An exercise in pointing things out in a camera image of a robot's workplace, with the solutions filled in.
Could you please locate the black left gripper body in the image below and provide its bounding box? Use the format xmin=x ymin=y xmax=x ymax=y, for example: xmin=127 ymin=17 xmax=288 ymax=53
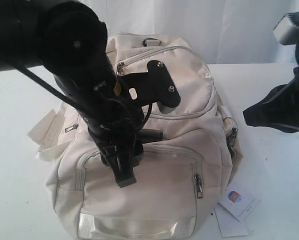
xmin=86 ymin=104 xmax=145 ymax=165

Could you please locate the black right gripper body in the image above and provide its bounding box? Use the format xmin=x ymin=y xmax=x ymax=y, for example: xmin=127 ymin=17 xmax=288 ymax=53
xmin=261 ymin=67 xmax=299 ymax=133

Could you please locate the white backdrop curtain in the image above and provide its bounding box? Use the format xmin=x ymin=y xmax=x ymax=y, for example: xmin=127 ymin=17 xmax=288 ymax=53
xmin=85 ymin=0 xmax=299 ymax=64

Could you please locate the white paper sheet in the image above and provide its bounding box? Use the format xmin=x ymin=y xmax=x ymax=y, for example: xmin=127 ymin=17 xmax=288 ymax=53
xmin=214 ymin=203 xmax=249 ymax=238

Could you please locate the cream fabric duffel bag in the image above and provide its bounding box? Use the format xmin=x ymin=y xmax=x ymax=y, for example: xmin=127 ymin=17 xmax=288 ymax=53
xmin=28 ymin=33 xmax=243 ymax=240

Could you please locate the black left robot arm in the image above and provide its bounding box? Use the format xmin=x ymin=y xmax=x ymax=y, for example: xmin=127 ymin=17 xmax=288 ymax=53
xmin=0 ymin=0 xmax=144 ymax=188

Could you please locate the white card with colourful logo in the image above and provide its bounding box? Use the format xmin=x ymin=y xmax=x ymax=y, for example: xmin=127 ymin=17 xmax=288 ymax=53
xmin=219 ymin=186 xmax=261 ymax=223

